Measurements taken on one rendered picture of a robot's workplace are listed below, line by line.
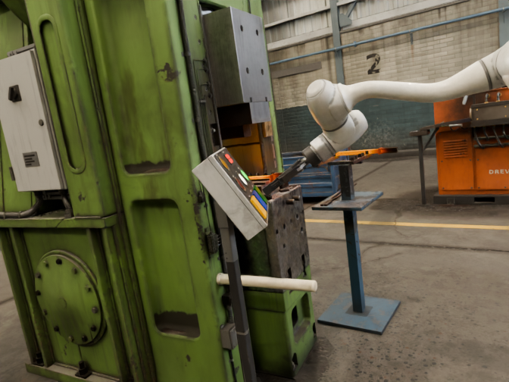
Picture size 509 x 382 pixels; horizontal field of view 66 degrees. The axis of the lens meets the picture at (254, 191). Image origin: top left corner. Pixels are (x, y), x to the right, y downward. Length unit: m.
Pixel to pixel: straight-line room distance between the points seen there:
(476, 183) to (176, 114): 4.07
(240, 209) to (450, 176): 4.14
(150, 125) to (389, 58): 8.03
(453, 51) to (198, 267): 8.04
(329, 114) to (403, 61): 8.08
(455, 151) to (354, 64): 5.07
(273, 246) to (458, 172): 3.59
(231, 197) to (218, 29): 0.87
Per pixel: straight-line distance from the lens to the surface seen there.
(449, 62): 9.19
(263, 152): 2.20
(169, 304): 2.04
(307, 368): 2.24
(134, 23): 1.87
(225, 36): 1.83
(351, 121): 1.43
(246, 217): 1.23
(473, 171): 5.15
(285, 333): 2.05
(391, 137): 9.49
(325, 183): 5.59
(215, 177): 1.21
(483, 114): 4.90
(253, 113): 1.83
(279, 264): 1.88
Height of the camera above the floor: 1.29
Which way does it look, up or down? 10 degrees down
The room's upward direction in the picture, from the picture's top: 8 degrees counter-clockwise
